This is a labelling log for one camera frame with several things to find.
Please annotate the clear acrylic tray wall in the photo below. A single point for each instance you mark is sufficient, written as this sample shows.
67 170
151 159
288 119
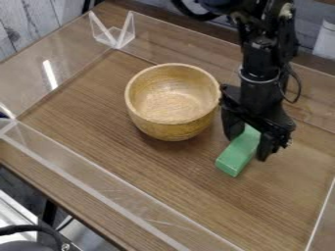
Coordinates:
154 195

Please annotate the brown wooden bowl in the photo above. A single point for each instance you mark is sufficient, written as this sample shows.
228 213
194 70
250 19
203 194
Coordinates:
172 100

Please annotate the clear acrylic corner bracket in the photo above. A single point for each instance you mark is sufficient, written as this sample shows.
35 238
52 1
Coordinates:
112 37

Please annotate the black table leg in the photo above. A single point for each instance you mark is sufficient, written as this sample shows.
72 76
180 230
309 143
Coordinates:
50 213

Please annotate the white cylindrical container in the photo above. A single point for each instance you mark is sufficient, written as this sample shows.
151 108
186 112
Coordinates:
325 43

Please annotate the green rectangular block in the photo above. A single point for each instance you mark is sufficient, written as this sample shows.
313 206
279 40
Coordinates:
239 152

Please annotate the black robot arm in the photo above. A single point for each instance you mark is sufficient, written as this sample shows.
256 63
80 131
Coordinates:
268 45

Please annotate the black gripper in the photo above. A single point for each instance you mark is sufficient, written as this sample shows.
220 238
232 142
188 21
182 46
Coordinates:
254 104

